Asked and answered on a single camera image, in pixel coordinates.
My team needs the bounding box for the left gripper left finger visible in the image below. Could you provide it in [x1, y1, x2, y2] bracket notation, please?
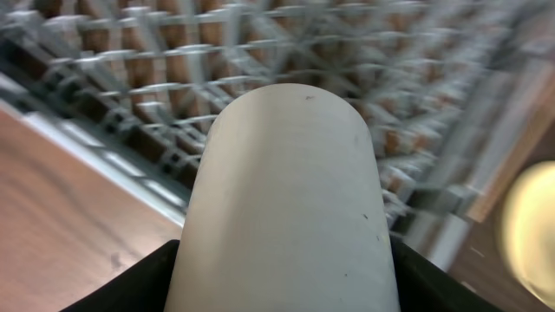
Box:
[62, 239, 180, 312]

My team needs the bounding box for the yellow round plate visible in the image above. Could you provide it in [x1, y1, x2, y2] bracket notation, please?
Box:
[499, 161, 554, 309]

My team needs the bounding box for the white plastic cup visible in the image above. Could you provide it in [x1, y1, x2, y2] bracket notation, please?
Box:
[165, 83, 400, 312]

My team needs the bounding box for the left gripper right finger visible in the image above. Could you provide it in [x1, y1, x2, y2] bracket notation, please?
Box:
[390, 237, 501, 312]

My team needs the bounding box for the grey plastic dishwasher rack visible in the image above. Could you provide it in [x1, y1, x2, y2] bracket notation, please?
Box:
[1, 0, 554, 269]

